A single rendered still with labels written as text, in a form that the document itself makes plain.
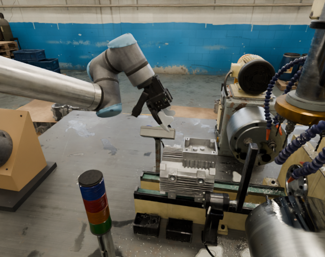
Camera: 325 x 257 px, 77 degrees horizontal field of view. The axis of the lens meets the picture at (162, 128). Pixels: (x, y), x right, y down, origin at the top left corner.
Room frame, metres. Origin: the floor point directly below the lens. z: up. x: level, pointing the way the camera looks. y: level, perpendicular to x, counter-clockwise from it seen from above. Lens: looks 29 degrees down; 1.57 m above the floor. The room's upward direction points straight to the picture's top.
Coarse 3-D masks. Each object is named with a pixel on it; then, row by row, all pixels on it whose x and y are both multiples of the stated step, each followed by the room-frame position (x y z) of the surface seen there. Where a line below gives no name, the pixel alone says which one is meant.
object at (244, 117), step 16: (240, 112) 0.94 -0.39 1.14; (256, 112) 0.89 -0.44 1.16; (240, 128) 0.81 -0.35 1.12; (256, 128) 0.80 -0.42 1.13; (272, 128) 0.79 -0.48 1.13; (240, 144) 0.81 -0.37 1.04; (272, 144) 0.75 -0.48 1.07; (240, 160) 0.81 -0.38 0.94; (256, 160) 0.79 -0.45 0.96; (272, 160) 0.78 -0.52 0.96
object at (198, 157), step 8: (184, 144) 0.64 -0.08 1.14; (192, 144) 0.69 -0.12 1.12; (200, 144) 0.68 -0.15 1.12; (208, 144) 0.68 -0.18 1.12; (184, 152) 0.60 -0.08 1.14; (192, 152) 0.59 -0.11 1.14; (200, 152) 0.59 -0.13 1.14; (208, 152) 0.63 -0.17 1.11; (216, 152) 0.59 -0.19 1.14; (184, 160) 0.59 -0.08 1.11; (192, 160) 0.59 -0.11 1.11; (200, 160) 0.59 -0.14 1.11; (208, 160) 0.58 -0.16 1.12; (216, 160) 0.58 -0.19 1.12; (208, 168) 0.58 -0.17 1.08
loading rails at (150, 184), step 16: (144, 176) 0.72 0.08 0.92; (144, 192) 0.62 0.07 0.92; (224, 192) 0.64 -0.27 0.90; (256, 192) 0.62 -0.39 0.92; (272, 192) 0.62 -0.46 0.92; (144, 208) 0.60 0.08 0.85; (160, 208) 0.59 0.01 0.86; (176, 208) 0.58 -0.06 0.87; (192, 208) 0.57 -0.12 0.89; (224, 224) 0.54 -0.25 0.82; (240, 224) 0.53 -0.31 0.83
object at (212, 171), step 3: (162, 165) 0.59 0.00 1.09; (165, 165) 0.59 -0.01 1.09; (162, 168) 0.58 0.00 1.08; (165, 168) 0.58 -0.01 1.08; (210, 168) 0.57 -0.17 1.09; (213, 168) 0.57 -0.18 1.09; (210, 171) 0.56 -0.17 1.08; (213, 171) 0.56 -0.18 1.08; (210, 174) 0.55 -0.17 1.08; (213, 174) 0.55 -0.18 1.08; (162, 192) 0.58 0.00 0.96; (165, 192) 0.59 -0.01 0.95
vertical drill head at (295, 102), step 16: (320, 16) 0.60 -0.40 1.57; (320, 32) 0.57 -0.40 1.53; (320, 48) 0.56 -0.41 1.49; (304, 64) 0.60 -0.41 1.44; (320, 64) 0.55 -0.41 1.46; (304, 80) 0.57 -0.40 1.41; (320, 80) 0.54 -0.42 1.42; (288, 96) 0.59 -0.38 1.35; (304, 96) 0.56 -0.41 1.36; (320, 96) 0.54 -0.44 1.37; (288, 112) 0.54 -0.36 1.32; (304, 112) 0.52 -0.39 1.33; (320, 112) 0.52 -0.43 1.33; (288, 128) 0.55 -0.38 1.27
